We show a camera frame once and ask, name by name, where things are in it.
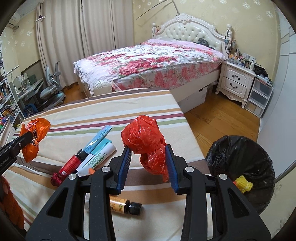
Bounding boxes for yellow foam fruit net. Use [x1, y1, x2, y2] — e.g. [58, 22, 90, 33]
[233, 175, 253, 194]

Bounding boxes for orange plastic bag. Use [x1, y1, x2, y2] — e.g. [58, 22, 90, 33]
[20, 118, 51, 163]

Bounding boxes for red plastic bag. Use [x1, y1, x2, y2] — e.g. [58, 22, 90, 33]
[121, 115, 169, 182]

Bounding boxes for red foam fruit net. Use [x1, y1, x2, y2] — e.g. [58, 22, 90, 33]
[1, 176, 25, 230]

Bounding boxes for black lined trash bin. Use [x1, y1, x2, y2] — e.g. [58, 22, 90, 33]
[205, 136, 275, 214]

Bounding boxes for white rolled paper tube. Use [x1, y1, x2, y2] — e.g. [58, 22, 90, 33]
[76, 143, 116, 177]

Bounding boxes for red spray can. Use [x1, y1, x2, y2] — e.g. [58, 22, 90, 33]
[51, 149, 88, 187]

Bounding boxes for study desk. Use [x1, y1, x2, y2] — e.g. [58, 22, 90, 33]
[9, 78, 44, 111]

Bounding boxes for brown bottle yellow label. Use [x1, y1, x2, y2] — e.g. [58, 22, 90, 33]
[109, 195, 142, 216]

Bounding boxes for grey desk chair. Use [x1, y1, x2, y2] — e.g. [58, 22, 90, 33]
[40, 61, 66, 110]

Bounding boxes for striped bed sheet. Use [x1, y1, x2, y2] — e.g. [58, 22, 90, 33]
[4, 89, 209, 240]

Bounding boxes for light blue long box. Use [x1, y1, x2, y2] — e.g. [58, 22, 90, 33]
[83, 125, 112, 154]

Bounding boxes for teal white box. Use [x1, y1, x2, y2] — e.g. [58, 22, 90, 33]
[76, 138, 112, 171]

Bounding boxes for white wardrobe door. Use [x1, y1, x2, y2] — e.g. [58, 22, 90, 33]
[257, 7, 295, 181]

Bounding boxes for white under-bed box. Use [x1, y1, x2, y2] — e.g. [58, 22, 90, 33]
[178, 86, 208, 113]

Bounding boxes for plastic drawer unit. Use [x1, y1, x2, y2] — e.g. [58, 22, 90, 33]
[245, 75, 273, 118]

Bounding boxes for beige curtain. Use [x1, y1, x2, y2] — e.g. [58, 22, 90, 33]
[36, 1, 134, 87]

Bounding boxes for white nightstand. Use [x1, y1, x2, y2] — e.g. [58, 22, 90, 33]
[215, 61, 255, 109]

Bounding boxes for nightstand clutter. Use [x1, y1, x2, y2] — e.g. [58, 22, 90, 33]
[225, 39, 273, 86]

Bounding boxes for floral bed quilt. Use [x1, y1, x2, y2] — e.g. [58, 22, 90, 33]
[73, 39, 226, 96]

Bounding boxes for white tufted headboard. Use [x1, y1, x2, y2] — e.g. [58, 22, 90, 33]
[152, 13, 233, 54]

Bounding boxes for white bed frame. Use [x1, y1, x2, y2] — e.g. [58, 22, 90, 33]
[76, 67, 221, 102]

